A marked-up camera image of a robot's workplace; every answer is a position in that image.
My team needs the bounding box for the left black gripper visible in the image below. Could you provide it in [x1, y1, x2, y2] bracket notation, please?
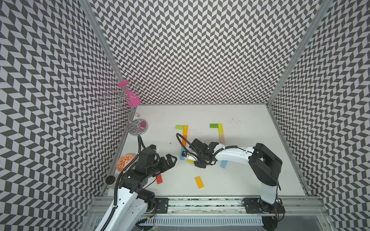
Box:
[146, 153, 177, 178]

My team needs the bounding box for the light blue block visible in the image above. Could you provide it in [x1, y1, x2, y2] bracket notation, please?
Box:
[220, 160, 228, 169]

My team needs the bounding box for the orange block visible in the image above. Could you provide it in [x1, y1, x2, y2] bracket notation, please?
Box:
[182, 135, 187, 147]

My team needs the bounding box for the natural wood block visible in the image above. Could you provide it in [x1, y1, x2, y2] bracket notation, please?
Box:
[219, 133, 225, 145]

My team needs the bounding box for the yellow block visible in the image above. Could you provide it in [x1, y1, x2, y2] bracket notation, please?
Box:
[218, 124, 224, 134]

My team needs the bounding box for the yellow-orange block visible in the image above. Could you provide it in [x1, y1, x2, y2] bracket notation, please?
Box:
[183, 125, 188, 137]
[195, 176, 204, 189]

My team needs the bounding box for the light green block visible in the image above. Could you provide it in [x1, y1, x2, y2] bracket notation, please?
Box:
[175, 125, 184, 130]

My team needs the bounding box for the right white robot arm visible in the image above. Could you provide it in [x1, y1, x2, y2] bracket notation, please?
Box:
[176, 133, 286, 219]

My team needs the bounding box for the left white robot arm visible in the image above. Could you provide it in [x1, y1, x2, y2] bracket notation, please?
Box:
[96, 135, 177, 231]

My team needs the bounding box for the red block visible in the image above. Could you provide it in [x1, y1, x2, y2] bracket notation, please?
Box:
[156, 174, 163, 184]

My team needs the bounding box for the orange patterned plate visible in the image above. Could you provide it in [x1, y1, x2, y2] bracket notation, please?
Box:
[116, 154, 136, 173]

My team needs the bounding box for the small glass jar black lid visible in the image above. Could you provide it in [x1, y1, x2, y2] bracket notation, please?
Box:
[105, 175, 116, 189]

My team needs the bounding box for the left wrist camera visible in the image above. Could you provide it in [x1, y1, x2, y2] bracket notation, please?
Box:
[148, 144, 157, 152]

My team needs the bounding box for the pink wire jewelry stand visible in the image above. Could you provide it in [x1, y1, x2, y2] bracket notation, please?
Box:
[98, 80, 148, 136]

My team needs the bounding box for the metal base rail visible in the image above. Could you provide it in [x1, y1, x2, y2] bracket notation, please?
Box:
[83, 190, 334, 231]

